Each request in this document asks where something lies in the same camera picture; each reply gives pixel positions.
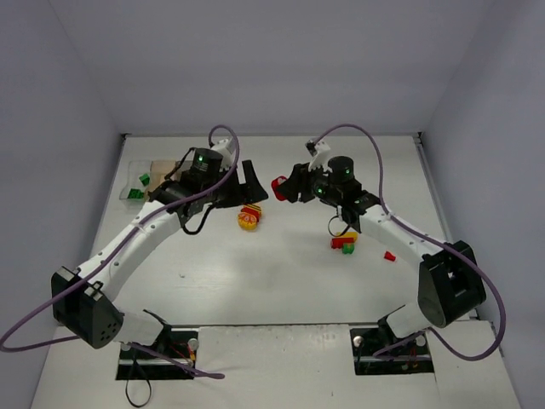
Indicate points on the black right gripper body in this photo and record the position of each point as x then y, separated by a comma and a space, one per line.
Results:
301, 184

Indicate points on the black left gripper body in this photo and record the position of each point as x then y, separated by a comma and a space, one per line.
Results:
238, 192

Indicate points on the red flower print lego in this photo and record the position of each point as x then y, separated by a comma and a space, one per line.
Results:
275, 185

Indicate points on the small green lego brick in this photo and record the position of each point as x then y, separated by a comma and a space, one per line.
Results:
144, 179

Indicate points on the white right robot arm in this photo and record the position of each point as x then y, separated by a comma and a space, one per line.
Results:
447, 288

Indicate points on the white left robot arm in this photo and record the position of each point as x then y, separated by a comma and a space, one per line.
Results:
84, 298

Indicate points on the yellow striped curved lego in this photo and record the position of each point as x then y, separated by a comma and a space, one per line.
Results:
252, 208

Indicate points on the red curved lego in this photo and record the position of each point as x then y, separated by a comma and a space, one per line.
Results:
250, 213

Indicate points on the yellow butterfly print lego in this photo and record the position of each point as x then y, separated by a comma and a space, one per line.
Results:
247, 221

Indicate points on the tan plastic container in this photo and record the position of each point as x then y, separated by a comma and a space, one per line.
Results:
158, 170

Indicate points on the red long lego brick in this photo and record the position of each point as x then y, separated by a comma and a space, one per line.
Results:
334, 244

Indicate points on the clear plastic container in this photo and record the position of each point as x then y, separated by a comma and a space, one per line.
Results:
135, 169

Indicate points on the yellow long lego brick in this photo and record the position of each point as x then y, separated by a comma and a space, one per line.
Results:
350, 237

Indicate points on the green lego in container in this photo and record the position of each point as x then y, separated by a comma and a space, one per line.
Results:
135, 194

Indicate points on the green number two lego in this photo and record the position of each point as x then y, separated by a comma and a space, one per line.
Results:
348, 248

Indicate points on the small red lego piece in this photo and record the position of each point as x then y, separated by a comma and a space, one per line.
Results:
390, 256

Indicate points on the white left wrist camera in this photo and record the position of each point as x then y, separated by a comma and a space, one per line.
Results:
227, 149

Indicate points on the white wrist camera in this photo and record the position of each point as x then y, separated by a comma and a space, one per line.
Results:
320, 152
227, 149

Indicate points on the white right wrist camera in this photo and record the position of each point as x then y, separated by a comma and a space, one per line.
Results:
320, 152

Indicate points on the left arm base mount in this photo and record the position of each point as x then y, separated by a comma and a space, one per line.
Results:
134, 364

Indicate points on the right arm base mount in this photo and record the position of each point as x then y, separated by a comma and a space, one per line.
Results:
375, 354

